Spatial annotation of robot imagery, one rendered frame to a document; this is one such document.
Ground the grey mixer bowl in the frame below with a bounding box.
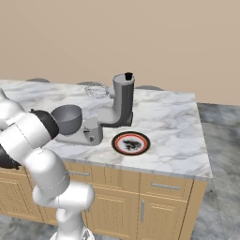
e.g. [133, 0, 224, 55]
[50, 104, 83, 136]

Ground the clear wire stand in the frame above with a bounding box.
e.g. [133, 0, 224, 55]
[83, 82, 111, 99]

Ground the black plate with red rim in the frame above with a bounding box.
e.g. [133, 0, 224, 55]
[111, 130, 152, 157]

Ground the wooden cupboard door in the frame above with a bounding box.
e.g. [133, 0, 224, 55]
[136, 193, 189, 240]
[0, 176, 44, 223]
[83, 183, 139, 237]

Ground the silver door handle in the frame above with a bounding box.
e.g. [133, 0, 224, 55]
[140, 199, 145, 224]

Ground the grey round stool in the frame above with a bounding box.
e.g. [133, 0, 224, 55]
[25, 77, 52, 84]
[135, 84, 165, 92]

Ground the silver drawer handle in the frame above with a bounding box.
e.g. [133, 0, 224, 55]
[151, 182, 182, 191]
[67, 170, 92, 178]

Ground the grey stand mixer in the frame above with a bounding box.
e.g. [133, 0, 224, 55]
[54, 71, 136, 147]

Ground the wooden drawer front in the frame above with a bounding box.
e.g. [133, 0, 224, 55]
[139, 172, 195, 202]
[64, 161, 141, 193]
[0, 167, 29, 186]

